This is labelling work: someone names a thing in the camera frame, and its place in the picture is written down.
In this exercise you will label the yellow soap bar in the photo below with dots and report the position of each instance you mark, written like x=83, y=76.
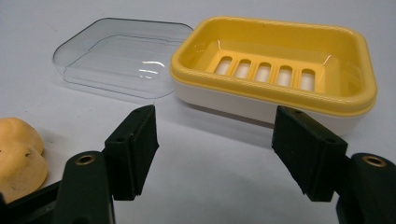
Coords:
x=18, y=158

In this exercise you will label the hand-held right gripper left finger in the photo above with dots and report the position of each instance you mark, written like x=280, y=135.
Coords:
x=130, y=155

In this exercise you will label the clear plastic soap box lid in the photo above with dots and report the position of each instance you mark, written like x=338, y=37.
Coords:
x=118, y=62

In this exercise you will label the yellow and white soap box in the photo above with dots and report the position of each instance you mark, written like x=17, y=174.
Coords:
x=274, y=71

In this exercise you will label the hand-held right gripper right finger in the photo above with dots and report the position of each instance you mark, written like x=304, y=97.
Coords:
x=311, y=155

